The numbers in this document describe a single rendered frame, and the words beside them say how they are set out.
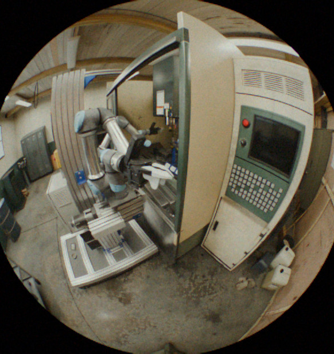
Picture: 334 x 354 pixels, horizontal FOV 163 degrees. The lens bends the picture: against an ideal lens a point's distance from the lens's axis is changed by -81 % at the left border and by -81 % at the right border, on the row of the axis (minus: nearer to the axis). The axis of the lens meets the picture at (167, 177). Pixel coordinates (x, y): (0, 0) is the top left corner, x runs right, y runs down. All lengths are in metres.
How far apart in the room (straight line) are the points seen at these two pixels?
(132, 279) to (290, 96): 2.16
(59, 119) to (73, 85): 0.25
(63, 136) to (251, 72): 1.29
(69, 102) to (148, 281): 1.86
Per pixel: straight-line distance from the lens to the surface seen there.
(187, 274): 1.70
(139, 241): 1.67
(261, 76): 0.92
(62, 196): 1.03
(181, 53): 0.65
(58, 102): 0.96
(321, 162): 2.59
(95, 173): 0.80
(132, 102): 2.62
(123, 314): 1.71
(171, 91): 1.44
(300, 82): 0.91
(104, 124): 0.75
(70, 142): 0.94
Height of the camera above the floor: 1.62
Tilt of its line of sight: 30 degrees down
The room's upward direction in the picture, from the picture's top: straight up
